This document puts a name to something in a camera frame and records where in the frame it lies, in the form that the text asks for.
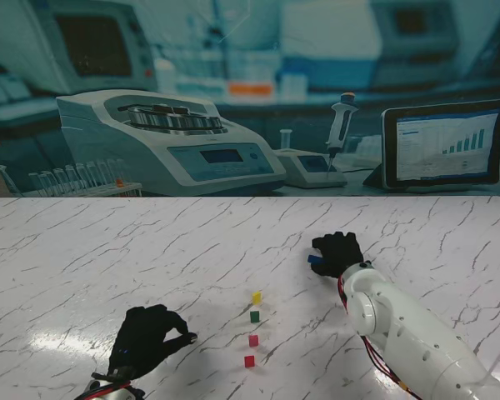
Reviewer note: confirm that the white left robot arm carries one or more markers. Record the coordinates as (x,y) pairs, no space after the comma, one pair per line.
(108,389)

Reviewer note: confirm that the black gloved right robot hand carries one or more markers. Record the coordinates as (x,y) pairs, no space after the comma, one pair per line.
(339,256)

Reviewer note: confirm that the printed laboratory photo backdrop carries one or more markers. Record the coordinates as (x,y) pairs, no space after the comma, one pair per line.
(250,62)

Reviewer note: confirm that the pink domino block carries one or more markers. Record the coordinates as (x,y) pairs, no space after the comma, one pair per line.
(253,341)

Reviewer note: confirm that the yellow domino block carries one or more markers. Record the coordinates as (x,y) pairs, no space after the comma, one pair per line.
(256,297)

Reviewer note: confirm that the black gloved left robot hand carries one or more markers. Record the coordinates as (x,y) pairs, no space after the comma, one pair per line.
(146,337)

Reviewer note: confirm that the red domino block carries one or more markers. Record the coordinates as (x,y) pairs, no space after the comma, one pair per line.
(249,361)

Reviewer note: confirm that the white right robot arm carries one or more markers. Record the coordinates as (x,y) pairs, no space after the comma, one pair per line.
(408,333)

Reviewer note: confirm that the green domino block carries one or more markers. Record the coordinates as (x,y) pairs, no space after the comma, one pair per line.
(255,316)

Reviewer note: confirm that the blue domino block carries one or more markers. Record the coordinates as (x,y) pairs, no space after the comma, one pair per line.
(314,259)

